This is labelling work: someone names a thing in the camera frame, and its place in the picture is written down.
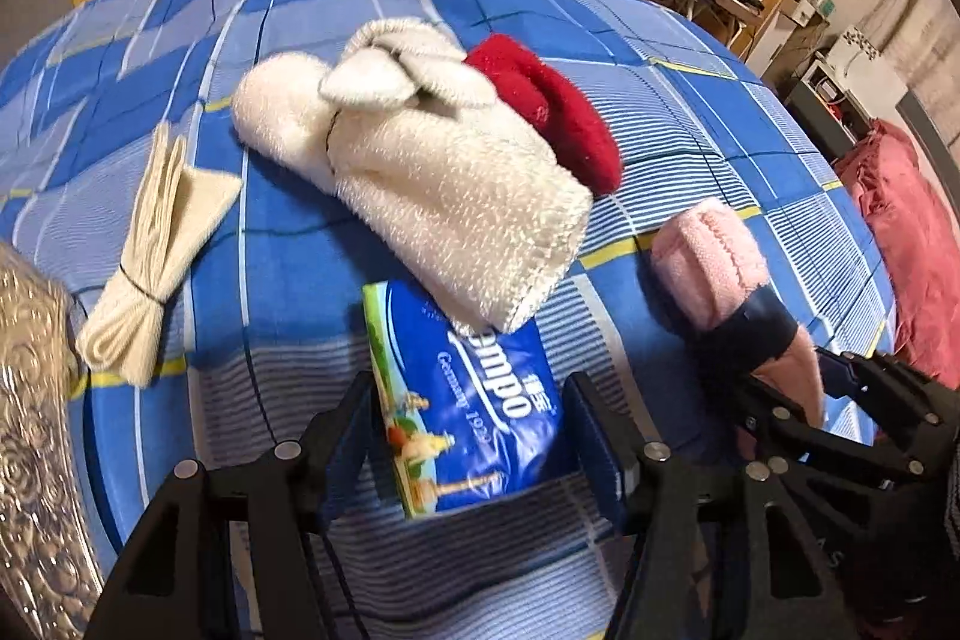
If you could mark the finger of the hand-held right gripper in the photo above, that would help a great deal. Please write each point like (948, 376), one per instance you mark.
(795, 437)
(892, 392)

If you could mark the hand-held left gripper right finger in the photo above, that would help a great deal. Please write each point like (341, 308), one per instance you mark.
(596, 452)

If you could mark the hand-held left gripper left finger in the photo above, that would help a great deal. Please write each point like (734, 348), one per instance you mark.
(349, 452)

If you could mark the blue tissue pack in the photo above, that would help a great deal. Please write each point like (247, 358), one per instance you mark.
(480, 437)

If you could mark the pink sock with navy band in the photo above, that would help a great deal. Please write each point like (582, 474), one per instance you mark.
(705, 265)

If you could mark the cream sock bundle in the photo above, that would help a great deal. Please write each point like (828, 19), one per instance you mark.
(150, 265)

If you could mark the white fluffy sock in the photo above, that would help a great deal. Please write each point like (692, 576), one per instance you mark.
(450, 190)

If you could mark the red fluffy sock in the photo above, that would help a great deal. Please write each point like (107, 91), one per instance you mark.
(555, 100)

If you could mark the red cushion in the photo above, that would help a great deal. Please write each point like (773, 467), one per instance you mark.
(900, 212)

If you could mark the blue plaid blanket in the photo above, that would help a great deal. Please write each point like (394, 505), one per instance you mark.
(300, 220)

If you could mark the silver ornate tissue box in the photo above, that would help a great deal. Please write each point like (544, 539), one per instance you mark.
(37, 460)

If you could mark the white storage unit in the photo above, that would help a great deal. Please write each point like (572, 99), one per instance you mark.
(862, 63)

